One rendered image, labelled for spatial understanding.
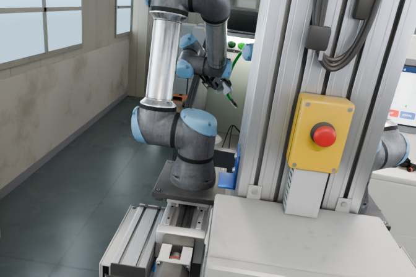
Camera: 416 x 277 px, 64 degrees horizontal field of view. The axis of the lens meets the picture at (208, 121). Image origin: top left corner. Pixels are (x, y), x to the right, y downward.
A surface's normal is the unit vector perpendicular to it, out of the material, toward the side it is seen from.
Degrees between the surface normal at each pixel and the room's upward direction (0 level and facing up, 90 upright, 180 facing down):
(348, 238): 0
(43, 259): 0
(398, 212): 90
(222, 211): 0
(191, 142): 91
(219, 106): 90
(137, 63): 90
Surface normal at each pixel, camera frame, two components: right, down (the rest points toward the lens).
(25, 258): 0.11, -0.93
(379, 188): -0.20, 0.31
